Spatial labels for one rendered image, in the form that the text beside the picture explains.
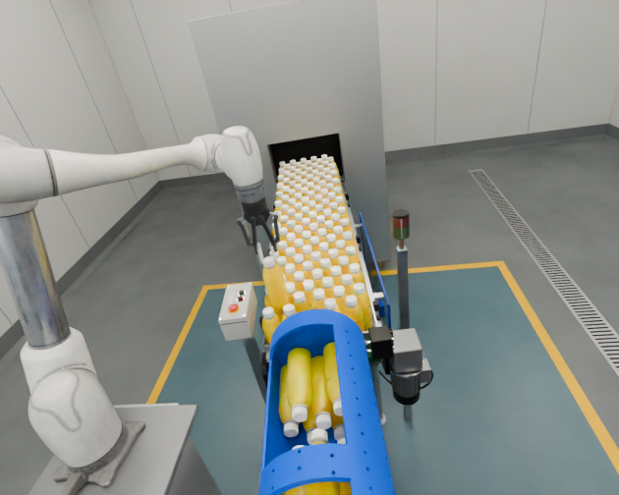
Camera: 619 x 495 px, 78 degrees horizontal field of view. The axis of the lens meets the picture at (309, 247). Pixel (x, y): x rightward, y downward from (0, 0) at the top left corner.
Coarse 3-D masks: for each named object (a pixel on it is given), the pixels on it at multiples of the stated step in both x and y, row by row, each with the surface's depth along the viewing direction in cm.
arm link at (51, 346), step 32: (0, 224) 89; (32, 224) 94; (0, 256) 92; (32, 256) 95; (32, 288) 97; (32, 320) 99; (64, 320) 106; (32, 352) 102; (64, 352) 105; (32, 384) 103
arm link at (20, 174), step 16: (0, 144) 77; (0, 160) 73; (16, 160) 75; (32, 160) 76; (0, 176) 73; (16, 176) 74; (32, 176) 76; (48, 176) 78; (0, 192) 74; (16, 192) 76; (32, 192) 77; (48, 192) 80
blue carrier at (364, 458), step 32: (288, 320) 110; (320, 320) 106; (352, 320) 112; (288, 352) 118; (320, 352) 118; (352, 352) 99; (352, 384) 90; (352, 416) 82; (288, 448) 100; (320, 448) 75; (352, 448) 76; (384, 448) 83; (288, 480) 72; (320, 480) 71; (352, 480) 70; (384, 480) 75
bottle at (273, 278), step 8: (264, 272) 130; (272, 272) 129; (280, 272) 131; (264, 280) 131; (272, 280) 130; (280, 280) 131; (272, 288) 132; (280, 288) 133; (272, 296) 134; (280, 296) 134; (272, 304) 137; (280, 304) 136
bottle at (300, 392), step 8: (296, 352) 109; (304, 352) 110; (288, 360) 109; (296, 360) 107; (304, 360) 107; (288, 368) 107; (296, 368) 104; (304, 368) 104; (288, 376) 104; (296, 376) 102; (304, 376) 102; (288, 384) 102; (296, 384) 100; (304, 384) 100; (288, 392) 100; (296, 392) 98; (304, 392) 98; (312, 392) 101; (288, 400) 99; (296, 400) 97; (304, 400) 97
